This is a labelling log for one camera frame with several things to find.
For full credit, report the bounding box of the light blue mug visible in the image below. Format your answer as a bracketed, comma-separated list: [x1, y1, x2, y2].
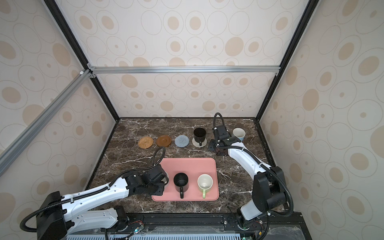
[233, 128, 246, 142]

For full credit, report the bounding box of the black mug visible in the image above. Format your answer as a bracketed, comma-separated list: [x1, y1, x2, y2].
[194, 128, 207, 143]
[173, 173, 189, 199]

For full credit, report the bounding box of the multicolour woven coaster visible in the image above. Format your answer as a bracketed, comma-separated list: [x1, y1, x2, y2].
[192, 138, 207, 148]

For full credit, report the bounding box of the rattan woven coaster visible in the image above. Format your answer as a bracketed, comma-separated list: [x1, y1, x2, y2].
[138, 137, 154, 149]

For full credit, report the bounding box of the grey woven coaster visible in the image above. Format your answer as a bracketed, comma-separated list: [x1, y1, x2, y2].
[175, 135, 190, 148]

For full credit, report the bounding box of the brown wooden coaster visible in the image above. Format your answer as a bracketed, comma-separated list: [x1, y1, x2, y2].
[156, 135, 172, 147]

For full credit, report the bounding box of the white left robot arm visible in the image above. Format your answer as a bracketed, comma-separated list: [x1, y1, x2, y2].
[20, 165, 169, 240]

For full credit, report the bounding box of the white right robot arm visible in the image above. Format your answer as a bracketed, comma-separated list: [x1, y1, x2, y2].
[209, 137, 294, 221]

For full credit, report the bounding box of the pink tray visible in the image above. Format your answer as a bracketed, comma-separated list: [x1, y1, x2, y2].
[152, 158, 219, 202]

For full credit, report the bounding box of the white mug green handle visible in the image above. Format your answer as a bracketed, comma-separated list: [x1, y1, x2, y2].
[197, 174, 214, 199]

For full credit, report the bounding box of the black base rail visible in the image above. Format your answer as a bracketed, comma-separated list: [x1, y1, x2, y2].
[66, 213, 312, 240]

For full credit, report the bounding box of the silver aluminium rail back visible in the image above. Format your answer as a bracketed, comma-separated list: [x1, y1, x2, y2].
[90, 65, 281, 74]

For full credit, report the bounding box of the silver aluminium rail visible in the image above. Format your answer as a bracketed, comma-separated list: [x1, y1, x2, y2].
[1, 70, 91, 175]
[90, 65, 281, 74]

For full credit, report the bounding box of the silver aluminium rail left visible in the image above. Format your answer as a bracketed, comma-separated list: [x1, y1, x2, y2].
[1, 70, 91, 175]

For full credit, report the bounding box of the black corner frame post right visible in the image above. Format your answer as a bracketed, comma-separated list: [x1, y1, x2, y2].
[256, 0, 319, 123]

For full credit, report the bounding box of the black corner frame post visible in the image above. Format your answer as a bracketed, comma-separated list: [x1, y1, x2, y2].
[43, 0, 120, 122]
[256, 0, 319, 123]

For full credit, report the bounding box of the black corner frame post left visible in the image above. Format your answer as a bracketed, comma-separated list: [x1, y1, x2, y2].
[43, 0, 120, 122]

